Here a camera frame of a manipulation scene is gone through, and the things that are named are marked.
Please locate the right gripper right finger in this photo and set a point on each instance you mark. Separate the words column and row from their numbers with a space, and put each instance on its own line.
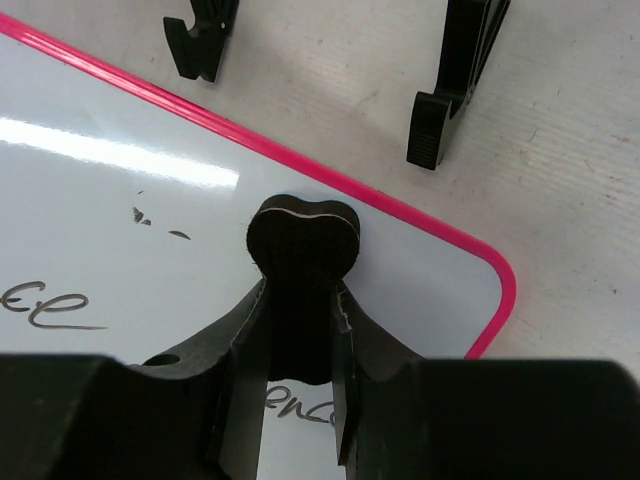
column 380, row 426

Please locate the pink framed whiteboard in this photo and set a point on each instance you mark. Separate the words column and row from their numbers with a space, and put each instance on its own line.
column 124, row 213

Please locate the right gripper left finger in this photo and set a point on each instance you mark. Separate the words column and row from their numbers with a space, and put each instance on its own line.
column 197, row 409

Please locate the black wire easel stand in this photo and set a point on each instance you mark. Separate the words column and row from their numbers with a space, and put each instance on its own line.
column 470, row 30

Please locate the black whiteboard eraser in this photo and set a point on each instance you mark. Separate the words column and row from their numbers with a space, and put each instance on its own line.
column 303, row 249

